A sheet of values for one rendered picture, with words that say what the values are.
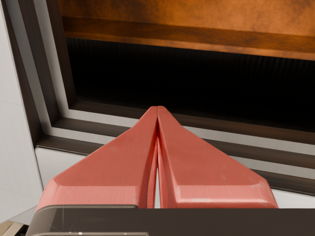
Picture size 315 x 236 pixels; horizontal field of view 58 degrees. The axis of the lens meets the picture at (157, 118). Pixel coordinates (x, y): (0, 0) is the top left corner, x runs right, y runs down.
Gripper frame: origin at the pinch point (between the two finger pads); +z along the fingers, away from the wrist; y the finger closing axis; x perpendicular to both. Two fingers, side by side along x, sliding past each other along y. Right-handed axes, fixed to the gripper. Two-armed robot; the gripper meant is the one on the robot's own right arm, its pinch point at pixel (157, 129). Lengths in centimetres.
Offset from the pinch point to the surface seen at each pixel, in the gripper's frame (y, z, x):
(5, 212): 11.9, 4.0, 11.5
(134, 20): 2.3, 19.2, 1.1
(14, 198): 10.4, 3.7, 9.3
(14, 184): 9.9, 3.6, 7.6
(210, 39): -4.6, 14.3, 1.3
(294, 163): -7.3, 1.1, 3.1
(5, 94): 8.0, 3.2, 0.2
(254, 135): -5.4, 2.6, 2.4
